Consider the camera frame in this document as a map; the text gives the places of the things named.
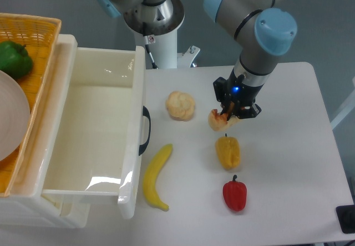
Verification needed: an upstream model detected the white plate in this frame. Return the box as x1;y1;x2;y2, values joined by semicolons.
1;72;30;160

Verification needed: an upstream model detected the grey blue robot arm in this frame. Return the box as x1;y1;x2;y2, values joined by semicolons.
97;0;297;119

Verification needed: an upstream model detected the white frame at right edge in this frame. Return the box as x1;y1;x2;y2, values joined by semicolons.
330;77;355;130

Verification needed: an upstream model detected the black device at table edge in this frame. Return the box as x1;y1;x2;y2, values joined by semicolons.
336;204;355;234

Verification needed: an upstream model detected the yellow bell pepper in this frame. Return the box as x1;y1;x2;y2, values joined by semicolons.
215;133;241;170

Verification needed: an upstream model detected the red bell pepper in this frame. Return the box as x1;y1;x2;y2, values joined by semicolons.
222;174;247;212

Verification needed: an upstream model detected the round bread roll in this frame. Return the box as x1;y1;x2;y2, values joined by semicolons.
165;91;195;121

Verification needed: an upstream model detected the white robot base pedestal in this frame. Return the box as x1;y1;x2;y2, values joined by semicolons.
124;0;200;69

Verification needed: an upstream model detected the black drawer handle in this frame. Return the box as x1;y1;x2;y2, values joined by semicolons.
139;106;151;155

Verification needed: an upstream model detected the white cable on pedestal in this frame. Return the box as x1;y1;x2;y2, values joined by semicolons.
143;22;159;69

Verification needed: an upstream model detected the square toasted bread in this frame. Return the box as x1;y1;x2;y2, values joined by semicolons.
208;109;240;132

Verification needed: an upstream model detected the white plastic drawer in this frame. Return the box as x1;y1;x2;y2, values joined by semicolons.
42;47;145;219

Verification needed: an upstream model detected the yellow banana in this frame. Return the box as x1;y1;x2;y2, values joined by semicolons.
142;144;173;212

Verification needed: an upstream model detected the orange woven basket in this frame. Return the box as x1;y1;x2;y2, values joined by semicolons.
1;13;62;198

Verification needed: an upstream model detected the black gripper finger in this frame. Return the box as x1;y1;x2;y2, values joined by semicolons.
220;101;235;116
232;103;262;119

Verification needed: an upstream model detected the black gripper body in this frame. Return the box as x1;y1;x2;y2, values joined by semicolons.
213;63;269;109

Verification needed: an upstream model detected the white drawer cabinet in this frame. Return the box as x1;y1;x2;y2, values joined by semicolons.
1;34;90;228

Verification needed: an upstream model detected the green bell pepper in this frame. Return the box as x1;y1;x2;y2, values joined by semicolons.
1;41;33;80

